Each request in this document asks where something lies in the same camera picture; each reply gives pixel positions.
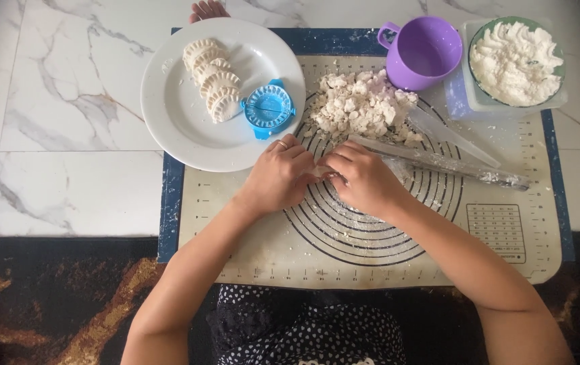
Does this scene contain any person's right hand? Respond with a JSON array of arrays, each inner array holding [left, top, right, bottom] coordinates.
[[318, 140, 416, 222]]

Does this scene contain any person's left hand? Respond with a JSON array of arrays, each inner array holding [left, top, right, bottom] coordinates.
[[236, 135, 322, 216]]

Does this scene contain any small dough piece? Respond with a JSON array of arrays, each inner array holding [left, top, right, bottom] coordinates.
[[314, 167, 340, 184]]

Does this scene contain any blue plastic dumpling press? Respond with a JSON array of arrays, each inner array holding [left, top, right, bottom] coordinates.
[[240, 78, 298, 141]]

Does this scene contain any clear floured rolling pin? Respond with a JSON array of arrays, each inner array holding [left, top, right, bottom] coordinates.
[[346, 133, 533, 193]]

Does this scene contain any pile of dough crumbs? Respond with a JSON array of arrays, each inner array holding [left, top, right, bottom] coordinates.
[[303, 68, 425, 148]]

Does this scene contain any beige blue-edged baking mat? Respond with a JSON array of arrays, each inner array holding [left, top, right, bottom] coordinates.
[[157, 27, 576, 291]]

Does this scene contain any clear plastic strip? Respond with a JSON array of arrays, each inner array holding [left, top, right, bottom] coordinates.
[[405, 104, 503, 170]]

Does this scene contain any white round plate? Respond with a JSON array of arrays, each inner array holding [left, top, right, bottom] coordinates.
[[140, 18, 307, 173]]

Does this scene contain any row of crimped dumplings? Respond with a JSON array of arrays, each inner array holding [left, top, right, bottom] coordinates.
[[182, 38, 244, 124]]

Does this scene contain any clear square plastic container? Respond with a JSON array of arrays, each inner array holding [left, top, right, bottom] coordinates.
[[444, 17, 570, 122]]

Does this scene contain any purple plastic cup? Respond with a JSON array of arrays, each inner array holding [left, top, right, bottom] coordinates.
[[376, 16, 464, 92]]

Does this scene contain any black white-dotted dress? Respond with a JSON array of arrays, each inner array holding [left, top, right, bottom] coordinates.
[[206, 284, 407, 365]]

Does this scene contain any white flour heap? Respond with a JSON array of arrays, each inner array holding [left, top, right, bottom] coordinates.
[[470, 21, 564, 106]]

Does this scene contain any green-rimmed bowl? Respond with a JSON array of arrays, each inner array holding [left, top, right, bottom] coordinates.
[[466, 16, 567, 108]]

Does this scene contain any black gold patterned rug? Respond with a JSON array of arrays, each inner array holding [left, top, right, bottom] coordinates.
[[0, 230, 580, 365]]

